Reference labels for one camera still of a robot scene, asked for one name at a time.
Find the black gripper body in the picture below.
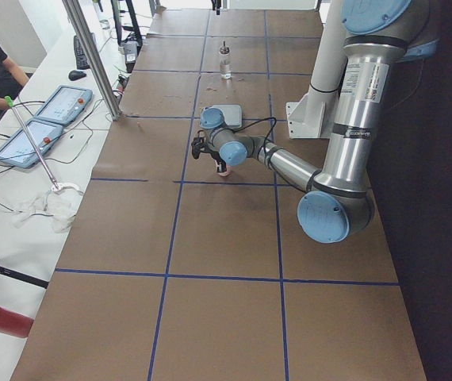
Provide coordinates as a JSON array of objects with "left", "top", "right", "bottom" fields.
[{"left": 205, "top": 145, "right": 224, "bottom": 165}]

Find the pink plastic cup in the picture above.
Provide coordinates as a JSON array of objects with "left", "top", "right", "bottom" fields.
[{"left": 217, "top": 166, "right": 232, "bottom": 177}]

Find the glass sauce bottle metal lid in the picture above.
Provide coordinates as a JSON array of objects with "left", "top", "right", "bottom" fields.
[{"left": 219, "top": 40, "right": 232, "bottom": 79}]

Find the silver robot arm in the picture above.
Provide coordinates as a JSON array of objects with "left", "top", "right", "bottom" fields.
[{"left": 191, "top": 1, "right": 441, "bottom": 244}]

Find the grey digital kitchen scale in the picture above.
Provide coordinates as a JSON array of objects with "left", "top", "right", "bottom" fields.
[{"left": 200, "top": 105, "right": 242, "bottom": 129}]

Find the crumpled white cloth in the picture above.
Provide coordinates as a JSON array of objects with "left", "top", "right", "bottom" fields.
[{"left": 13, "top": 191, "right": 78, "bottom": 233}]

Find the far blue teach pendant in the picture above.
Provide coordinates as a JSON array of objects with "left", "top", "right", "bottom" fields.
[{"left": 34, "top": 85, "right": 93, "bottom": 126}]

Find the blue teach pendant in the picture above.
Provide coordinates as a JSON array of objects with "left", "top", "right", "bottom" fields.
[
  {"left": 34, "top": 85, "right": 93, "bottom": 126},
  {"left": 0, "top": 118, "right": 63, "bottom": 169}
]

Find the black computer mouse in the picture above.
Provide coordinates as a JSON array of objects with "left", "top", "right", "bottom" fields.
[{"left": 68, "top": 70, "right": 86, "bottom": 81}]

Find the black keyboard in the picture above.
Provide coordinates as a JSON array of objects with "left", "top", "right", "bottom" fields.
[{"left": 73, "top": 35, "right": 90, "bottom": 70}]

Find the near blue teach pendant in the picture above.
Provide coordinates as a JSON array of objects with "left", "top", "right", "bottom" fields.
[{"left": 0, "top": 118, "right": 63, "bottom": 169}]

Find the red cylinder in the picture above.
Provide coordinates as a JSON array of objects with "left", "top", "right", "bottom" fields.
[{"left": 0, "top": 307, "right": 34, "bottom": 338}]

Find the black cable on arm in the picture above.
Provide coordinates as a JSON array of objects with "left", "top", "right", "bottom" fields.
[{"left": 239, "top": 117, "right": 278, "bottom": 160}]

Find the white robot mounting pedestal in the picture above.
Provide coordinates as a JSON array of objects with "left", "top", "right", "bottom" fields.
[{"left": 286, "top": 0, "right": 347, "bottom": 139}]

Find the aluminium frame post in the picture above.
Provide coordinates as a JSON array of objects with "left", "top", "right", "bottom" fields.
[{"left": 63, "top": 0, "right": 121, "bottom": 121}]

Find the silver grabber stick green handle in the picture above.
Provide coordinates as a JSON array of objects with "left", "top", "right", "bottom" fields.
[{"left": 4, "top": 95, "right": 85, "bottom": 196}]

